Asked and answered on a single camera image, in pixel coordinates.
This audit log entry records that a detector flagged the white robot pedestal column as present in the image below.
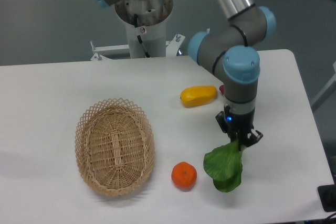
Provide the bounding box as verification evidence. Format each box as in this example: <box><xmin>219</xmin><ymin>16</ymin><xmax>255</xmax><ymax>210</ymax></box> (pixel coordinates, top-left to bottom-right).
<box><xmin>115</xmin><ymin>0</ymin><xmax>173</xmax><ymax>44</ymax></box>

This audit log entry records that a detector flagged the orange tangerine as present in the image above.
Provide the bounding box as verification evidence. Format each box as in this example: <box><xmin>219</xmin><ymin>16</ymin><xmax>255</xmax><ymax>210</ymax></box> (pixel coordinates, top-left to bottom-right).
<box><xmin>171</xmin><ymin>162</ymin><xmax>197</xmax><ymax>189</ymax></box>

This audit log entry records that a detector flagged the purple-red sweet potato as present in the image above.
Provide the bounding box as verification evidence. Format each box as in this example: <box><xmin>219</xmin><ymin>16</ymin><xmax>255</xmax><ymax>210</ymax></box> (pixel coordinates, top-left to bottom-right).
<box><xmin>219</xmin><ymin>85</ymin><xmax>224</xmax><ymax>95</ymax></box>

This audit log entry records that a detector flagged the white table leg right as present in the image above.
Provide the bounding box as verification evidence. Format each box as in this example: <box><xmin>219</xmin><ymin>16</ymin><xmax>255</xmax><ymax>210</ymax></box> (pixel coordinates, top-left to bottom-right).
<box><xmin>310</xmin><ymin>62</ymin><xmax>335</xmax><ymax>113</ymax></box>

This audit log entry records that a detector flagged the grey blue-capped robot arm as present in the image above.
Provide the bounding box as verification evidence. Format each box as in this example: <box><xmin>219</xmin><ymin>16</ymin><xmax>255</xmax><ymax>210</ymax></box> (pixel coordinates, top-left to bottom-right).
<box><xmin>95</xmin><ymin>0</ymin><xmax>276</xmax><ymax>150</ymax></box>

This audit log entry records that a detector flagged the white metal base frame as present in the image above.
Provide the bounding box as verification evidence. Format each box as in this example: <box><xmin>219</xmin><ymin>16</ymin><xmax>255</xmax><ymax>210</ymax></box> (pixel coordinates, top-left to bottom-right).
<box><xmin>90</xmin><ymin>33</ymin><xmax>187</xmax><ymax>61</ymax></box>

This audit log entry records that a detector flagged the green leafy vegetable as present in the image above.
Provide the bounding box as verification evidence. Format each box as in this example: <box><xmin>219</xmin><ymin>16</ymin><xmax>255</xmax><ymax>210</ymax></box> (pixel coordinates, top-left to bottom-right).
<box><xmin>203</xmin><ymin>140</ymin><xmax>243</xmax><ymax>193</ymax></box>

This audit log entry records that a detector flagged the black cable on pedestal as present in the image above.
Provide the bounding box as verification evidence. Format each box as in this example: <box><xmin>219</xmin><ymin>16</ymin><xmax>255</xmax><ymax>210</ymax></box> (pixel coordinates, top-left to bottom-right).
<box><xmin>133</xmin><ymin>13</ymin><xmax>151</xmax><ymax>58</ymax></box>

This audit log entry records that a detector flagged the yellow mango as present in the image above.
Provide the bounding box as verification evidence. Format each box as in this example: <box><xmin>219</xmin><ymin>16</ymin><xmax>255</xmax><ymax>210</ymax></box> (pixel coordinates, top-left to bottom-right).
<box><xmin>180</xmin><ymin>86</ymin><xmax>217</xmax><ymax>108</ymax></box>

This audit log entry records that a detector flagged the black device at table edge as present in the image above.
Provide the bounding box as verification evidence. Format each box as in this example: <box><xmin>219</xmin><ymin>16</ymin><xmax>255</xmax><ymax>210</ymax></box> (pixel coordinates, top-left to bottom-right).
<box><xmin>317</xmin><ymin>185</ymin><xmax>335</xmax><ymax>212</ymax></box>

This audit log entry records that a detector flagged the woven wicker basket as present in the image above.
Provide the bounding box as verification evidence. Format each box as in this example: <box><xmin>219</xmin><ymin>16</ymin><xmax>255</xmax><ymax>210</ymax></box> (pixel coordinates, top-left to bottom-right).
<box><xmin>75</xmin><ymin>98</ymin><xmax>155</xmax><ymax>197</ymax></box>

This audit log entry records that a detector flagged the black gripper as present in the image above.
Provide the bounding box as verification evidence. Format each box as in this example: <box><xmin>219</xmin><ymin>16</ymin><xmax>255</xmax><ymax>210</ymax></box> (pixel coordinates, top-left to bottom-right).
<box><xmin>215</xmin><ymin>105</ymin><xmax>263</xmax><ymax>151</ymax></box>

